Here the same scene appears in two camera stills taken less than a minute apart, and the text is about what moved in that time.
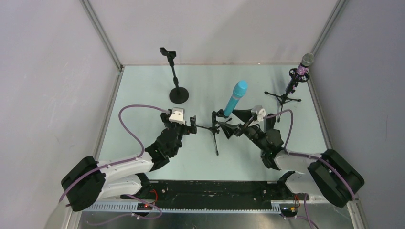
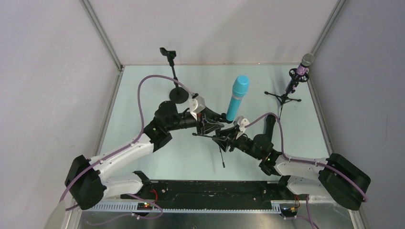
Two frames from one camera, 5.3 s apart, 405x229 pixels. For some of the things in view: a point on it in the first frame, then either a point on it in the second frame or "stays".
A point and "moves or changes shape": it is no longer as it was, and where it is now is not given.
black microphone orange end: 270,121 stays
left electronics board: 143,206 stays
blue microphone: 239,90 moves or changes shape
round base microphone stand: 178,95 stays
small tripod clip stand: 215,128 moves or changes shape
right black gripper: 243,128 → 227,141
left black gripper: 178,127 → 204,123
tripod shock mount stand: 291,87 stays
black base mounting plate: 213,194 stays
